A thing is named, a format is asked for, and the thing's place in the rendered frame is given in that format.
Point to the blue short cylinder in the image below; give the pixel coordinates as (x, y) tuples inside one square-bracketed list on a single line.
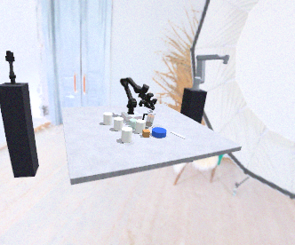
[(159, 132)]

